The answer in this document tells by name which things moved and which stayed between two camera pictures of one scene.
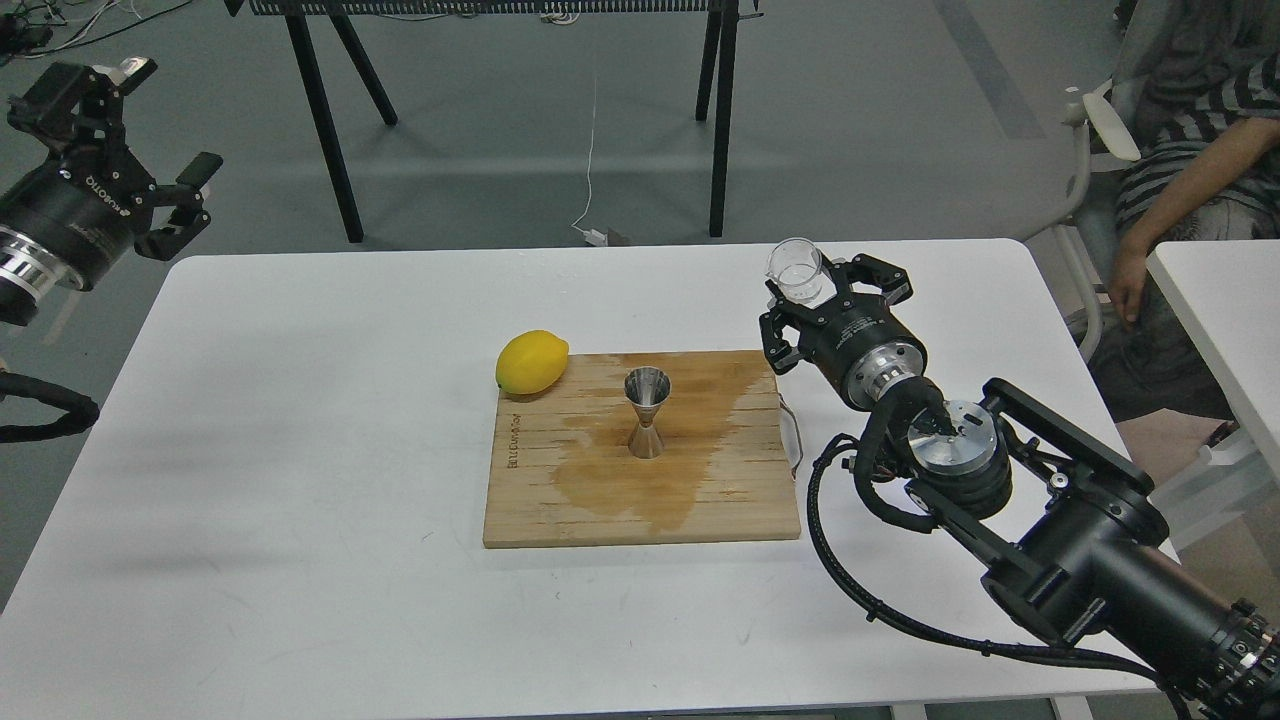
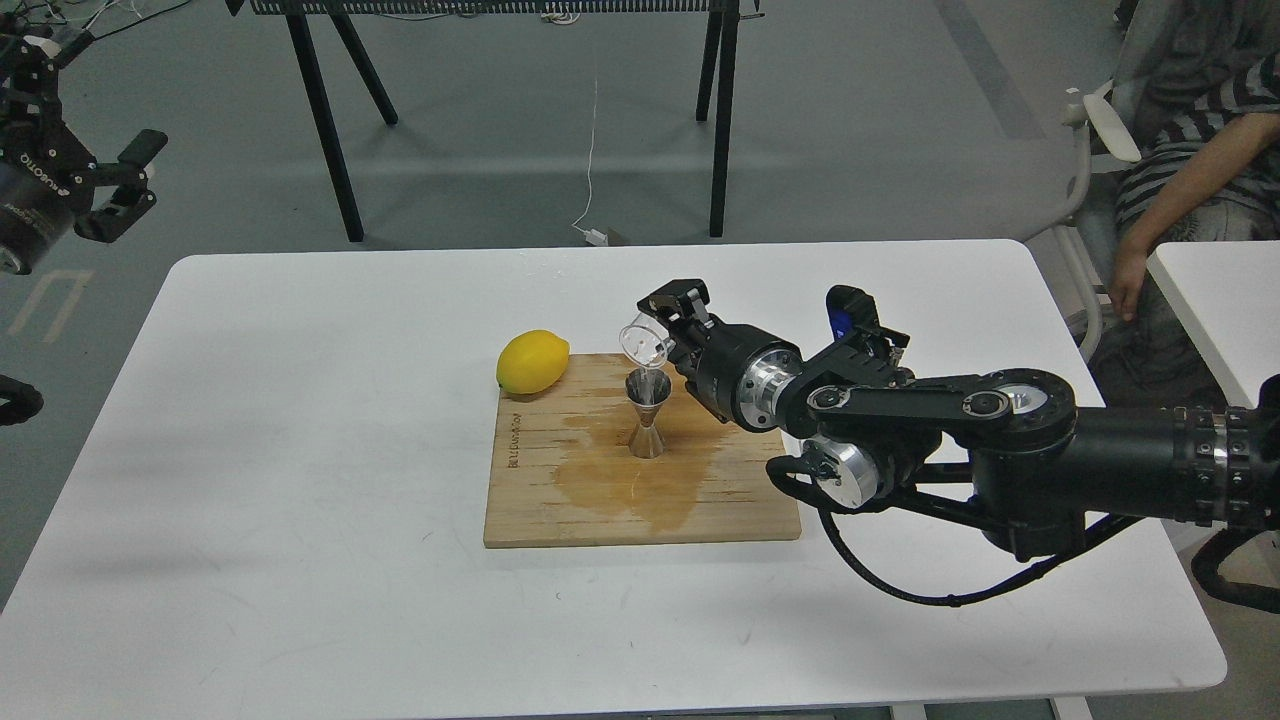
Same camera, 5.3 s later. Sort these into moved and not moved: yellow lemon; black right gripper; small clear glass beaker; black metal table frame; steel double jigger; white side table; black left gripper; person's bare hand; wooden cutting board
Moved: small clear glass beaker; black left gripper; black right gripper
Not moved: yellow lemon; white side table; wooden cutting board; steel double jigger; black metal table frame; person's bare hand
